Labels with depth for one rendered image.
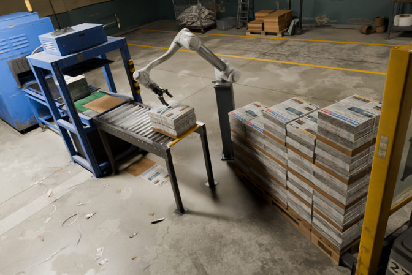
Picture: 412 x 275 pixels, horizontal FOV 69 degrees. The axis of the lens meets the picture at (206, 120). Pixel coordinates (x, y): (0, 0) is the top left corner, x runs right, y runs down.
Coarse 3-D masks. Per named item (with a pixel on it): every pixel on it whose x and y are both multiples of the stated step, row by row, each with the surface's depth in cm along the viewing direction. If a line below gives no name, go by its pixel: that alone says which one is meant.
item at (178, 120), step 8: (184, 104) 298; (168, 112) 287; (176, 112) 286; (184, 112) 284; (192, 112) 292; (168, 120) 280; (176, 120) 278; (184, 120) 285; (192, 120) 294; (168, 128) 287; (176, 128) 280; (184, 128) 289; (176, 136) 284
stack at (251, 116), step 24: (240, 120) 297; (240, 144) 315; (264, 144) 275; (264, 168) 290; (312, 168) 227; (264, 192) 306; (288, 192) 267; (312, 192) 236; (288, 216) 286; (312, 216) 249
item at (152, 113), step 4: (168, 100) 312; (172, 100) 310; (160, 104) 307; (152, 108) 302; (156, 108) 299; (160, 108) 297; (148, 112) 297; (152, 112) 293; (156, 112) 291; (152, 116) 296; (156, 116) 290; (152, 120) 300; (156, 120) 294; (152, 124) 305; (156, 124) 299; (160, 124) 295; (156, 128) 302; (160, 128) 297
